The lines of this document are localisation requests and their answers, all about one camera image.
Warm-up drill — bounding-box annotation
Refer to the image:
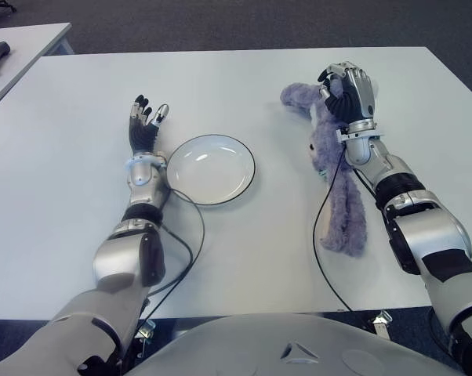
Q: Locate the grey robot torso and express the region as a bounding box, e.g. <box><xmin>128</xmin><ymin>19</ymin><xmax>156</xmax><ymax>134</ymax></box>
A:
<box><xmin>120</xmin><ymin>313</ymin><xmax>463</xmax><ymax>376</ymax></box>

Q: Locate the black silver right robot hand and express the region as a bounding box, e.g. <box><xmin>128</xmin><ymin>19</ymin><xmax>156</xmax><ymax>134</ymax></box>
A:
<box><xmin>317</xmin><ymin>61</ymin><xmax>378</xmax><ymax>132</ymax></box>

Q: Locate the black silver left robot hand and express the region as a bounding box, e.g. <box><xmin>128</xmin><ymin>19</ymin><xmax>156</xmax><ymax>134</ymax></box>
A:
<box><xmin>128</xmin><ymin>92</ymin><xmax>169</xmax><ymax>156</ymax></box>

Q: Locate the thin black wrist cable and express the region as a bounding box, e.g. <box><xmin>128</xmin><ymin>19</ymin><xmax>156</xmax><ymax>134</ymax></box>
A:
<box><xmin>141</xmin><ymin>186</ymin><xmax>205</xmax><ymax>326</ymax></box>
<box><xmin>312</xmin><ymin>132</ymin><xmax>354</xmax><ymax>313</ymax></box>

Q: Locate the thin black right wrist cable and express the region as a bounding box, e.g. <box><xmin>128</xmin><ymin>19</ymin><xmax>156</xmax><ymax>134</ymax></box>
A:
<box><xmin>312</xmin><ymin>132</ymin><xmax>354</xmax><ymax>313</ymax></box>

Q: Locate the thin black left wrist cable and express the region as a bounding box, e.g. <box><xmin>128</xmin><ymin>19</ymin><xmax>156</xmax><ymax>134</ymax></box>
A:
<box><xmin>141</xmin><ymin>186</ymin><xmax>205</xmax><ymax>326</ymax></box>

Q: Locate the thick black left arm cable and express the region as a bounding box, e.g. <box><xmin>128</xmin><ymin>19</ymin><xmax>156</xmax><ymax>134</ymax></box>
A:
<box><xmin>149</xmin><ymin>222</ymin><xmax>193</xmax><ymax>295</ymax></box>

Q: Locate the purple plush bunny doll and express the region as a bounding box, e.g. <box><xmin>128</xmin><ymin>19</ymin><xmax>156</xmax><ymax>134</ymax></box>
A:
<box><xmin>279</xmin><ymin>81</ymin><xmax>369</xmax><ymax>259</ymax></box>

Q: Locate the metal table clamp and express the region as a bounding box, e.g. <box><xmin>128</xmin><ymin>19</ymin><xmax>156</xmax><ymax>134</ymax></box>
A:
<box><xmin>371</xmin><ymin>311</ymin><xmax>394</xmax><ymax>340</ymax></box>
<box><xmin>136</xmin><ymin>319</ymin><xmax>158</xmax><ymax>340</ymax></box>

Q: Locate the white plate with black rim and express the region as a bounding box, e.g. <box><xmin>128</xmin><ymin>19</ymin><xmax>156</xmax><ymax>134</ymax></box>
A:
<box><xmin>167</xmin><ymin>134</ymin><xmax>256</xmax><ymax>207</ymax></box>

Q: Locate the white side table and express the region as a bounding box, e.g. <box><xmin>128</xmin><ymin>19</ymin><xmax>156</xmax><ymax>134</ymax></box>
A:
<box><xmin>0</xmin><ymin>22</ymin><xmax>74</xmax><ymax>117</ymax></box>

